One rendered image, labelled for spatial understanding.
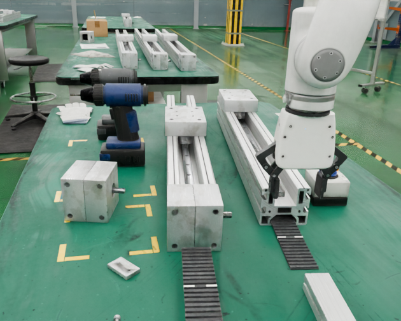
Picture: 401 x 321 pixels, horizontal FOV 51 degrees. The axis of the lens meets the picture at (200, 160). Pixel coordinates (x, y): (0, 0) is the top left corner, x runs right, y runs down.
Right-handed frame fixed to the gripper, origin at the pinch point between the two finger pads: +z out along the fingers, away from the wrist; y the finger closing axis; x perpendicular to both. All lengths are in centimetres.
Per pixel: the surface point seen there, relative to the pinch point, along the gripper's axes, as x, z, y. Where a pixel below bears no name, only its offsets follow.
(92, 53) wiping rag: 237, 9, -76
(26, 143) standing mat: 269, 87, -141
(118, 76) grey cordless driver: 60, -9, -39
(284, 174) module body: 15.6, 3.9, 2.3
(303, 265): -8.5, 10.5, -0.1
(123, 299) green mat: -15.5, 11.0, -30.6
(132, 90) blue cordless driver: 38, -10, -33
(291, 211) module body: 5.9, 7.9, 1.4
